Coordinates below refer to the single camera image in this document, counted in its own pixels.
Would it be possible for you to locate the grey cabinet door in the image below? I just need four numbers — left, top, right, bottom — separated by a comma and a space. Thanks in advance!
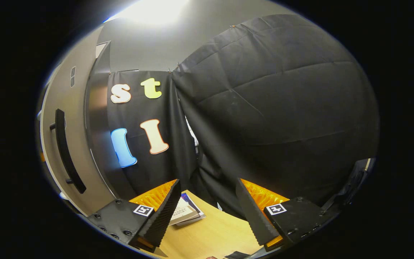
39, 27, 119, 216

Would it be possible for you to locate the black backdrop cloth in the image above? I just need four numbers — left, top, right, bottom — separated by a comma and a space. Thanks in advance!
106, 70, 198, 196
171, 14, 380, 220

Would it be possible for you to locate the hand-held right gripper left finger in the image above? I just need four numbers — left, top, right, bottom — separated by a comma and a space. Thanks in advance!
86, 179, 182, 252

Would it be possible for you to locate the blue cover book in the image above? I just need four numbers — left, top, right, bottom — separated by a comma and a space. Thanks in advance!
180, 192, 206, 221

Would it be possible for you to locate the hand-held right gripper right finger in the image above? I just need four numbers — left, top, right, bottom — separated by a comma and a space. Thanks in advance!
235, 178, 340, 252

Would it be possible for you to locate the grey cabinet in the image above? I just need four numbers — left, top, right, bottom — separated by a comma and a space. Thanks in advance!
84, 41, 137, 200

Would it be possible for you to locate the tan paper booklet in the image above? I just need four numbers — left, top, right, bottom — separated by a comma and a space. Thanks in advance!
169, 197, 201, 226

